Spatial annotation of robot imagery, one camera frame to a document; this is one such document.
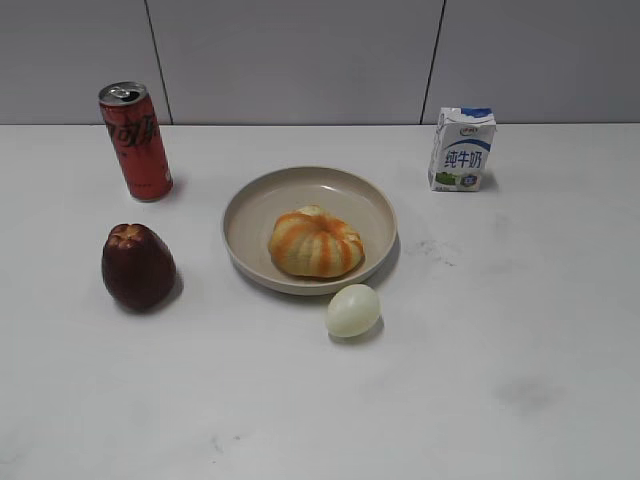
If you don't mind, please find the red soda can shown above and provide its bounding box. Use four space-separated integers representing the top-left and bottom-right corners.
98 81 173 202

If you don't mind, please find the white egg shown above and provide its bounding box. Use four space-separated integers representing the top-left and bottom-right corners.
326 284 381 338

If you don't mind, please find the white blue milk carton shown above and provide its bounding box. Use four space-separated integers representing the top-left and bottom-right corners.
427 107 497 192

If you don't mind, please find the orange striped round bread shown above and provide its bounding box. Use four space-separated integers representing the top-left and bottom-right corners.
268 205 365 279

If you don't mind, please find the dark red wax apple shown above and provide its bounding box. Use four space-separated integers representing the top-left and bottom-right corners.
101 223 177 311

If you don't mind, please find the beige round plate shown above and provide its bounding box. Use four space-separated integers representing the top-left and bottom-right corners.
222 166 399 296

